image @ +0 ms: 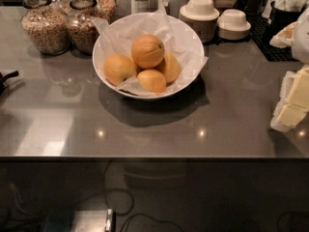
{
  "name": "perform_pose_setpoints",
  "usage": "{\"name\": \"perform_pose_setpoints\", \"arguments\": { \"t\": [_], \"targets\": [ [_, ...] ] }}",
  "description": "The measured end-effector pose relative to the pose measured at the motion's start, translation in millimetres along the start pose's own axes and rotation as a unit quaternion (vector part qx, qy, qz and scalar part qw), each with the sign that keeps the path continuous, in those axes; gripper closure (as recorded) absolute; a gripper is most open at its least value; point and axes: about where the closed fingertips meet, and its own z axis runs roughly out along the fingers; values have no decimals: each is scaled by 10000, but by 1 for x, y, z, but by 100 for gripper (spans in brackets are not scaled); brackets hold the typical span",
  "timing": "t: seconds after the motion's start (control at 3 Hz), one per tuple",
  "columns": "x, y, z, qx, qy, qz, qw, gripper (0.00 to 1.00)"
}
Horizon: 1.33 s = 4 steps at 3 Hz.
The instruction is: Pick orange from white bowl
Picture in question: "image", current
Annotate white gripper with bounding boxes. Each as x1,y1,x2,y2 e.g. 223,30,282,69
269,8,309,132

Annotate white ceramic bowl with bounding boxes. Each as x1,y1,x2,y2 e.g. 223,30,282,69
92,12,206,101

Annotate black rubber mat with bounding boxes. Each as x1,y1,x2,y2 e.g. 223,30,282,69
206,15,295,62

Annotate right stack paper bowls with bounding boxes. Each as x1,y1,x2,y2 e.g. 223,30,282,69
217,9,251,40

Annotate stack paper bowls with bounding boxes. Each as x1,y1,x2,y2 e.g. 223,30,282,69
179,0,219,43
217,9,251,40

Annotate white paper liner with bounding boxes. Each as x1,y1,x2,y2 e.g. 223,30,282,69
90,6,210,98

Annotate left stack paper bowls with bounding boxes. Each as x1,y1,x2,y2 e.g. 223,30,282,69
179,0,219,43

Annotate back glass cereal jar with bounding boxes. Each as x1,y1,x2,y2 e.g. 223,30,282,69
96,0,116,22

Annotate glass cereal jar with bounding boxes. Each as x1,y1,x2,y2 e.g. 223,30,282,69
20,0,70,55
96,0,116,22
65,0,98,55

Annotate middle glass cereal jar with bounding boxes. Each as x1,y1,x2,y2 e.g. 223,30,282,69
65,0,98,55

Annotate metal box under table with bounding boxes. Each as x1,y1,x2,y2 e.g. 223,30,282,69
44,208,117,232

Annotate left glass cereal jar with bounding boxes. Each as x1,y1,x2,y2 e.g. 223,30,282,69
20,0,70,55

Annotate dark object at left edge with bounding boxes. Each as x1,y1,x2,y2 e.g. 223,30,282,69
0,71,19,95

